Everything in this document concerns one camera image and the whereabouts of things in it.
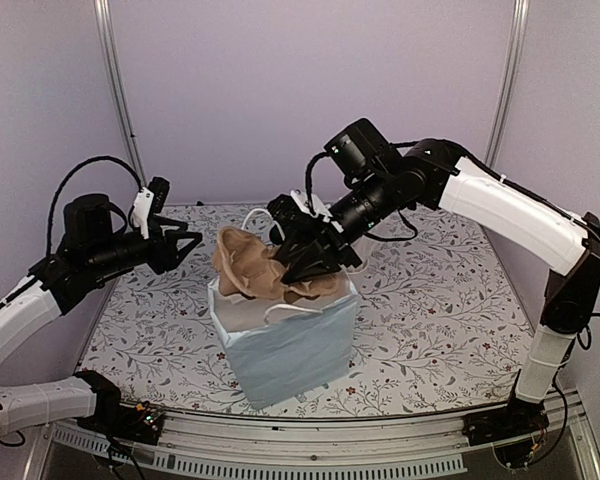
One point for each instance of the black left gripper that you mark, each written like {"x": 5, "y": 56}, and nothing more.
{"x": 168, "y": 258}

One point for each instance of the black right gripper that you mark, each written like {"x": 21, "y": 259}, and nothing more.
{"x": 327, "y": 244}

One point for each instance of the brown cardboard cup carrier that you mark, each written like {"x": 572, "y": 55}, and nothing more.
{"x": 246, "y": 267}

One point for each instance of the light blue paper bag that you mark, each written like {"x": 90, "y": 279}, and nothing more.
{"x": 277, "y": 350}

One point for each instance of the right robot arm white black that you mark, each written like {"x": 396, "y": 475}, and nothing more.
{"x": 383, "y": 177}

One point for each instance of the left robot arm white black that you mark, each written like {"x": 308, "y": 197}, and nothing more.
{"x": 101, "y": 242}

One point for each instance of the floral patterned table mat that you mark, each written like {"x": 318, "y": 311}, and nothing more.
{"x": 439, "y": 327}

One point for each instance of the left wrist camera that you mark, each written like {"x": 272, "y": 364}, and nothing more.
{"x": 149, "y": 201}

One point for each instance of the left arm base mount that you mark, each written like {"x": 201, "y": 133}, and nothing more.
{"x": 142, "y": 423}

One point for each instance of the front aluminium rail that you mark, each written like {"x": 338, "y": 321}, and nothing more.
{"x": 430, "y": 446}

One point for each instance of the left aluminium frame post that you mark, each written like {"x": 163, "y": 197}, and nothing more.
{"x": 105, "y": 28}

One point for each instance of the aluminium frame post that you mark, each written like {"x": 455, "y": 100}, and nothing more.
{"x": 105, "y": 28}
{"x": 513, "y": 58}

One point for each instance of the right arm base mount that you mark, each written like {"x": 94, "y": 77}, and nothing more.
{"x": 515, "y": 433}

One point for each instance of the right aluminium frame post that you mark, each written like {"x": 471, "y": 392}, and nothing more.
{"x": 513, "y": 58}

